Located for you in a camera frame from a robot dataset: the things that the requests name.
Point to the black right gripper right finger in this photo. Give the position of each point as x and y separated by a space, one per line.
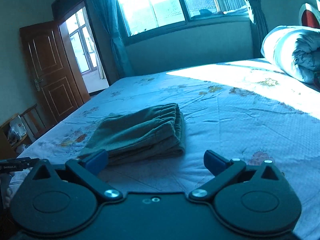
215 163

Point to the white rolled duvet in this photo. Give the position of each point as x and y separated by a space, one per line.
294 49

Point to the teal curtain near door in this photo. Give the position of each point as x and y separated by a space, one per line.
108 16

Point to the brown wooden door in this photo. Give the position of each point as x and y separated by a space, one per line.
54 71

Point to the light blue floral bedsheet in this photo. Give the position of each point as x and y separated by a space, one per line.
249 110

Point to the grey-green fleece pants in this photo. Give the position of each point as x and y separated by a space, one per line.
152 133

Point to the red white headboard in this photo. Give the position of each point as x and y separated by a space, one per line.
309 16

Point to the balcony window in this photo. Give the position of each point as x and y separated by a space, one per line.
82 43

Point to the teal curtain near headboard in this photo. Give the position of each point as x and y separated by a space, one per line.
259 26

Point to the large bedroom window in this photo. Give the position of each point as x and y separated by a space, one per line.
139 16

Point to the wooden side table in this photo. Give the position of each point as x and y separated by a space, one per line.
14 138

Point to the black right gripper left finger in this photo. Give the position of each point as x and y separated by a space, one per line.
95 162

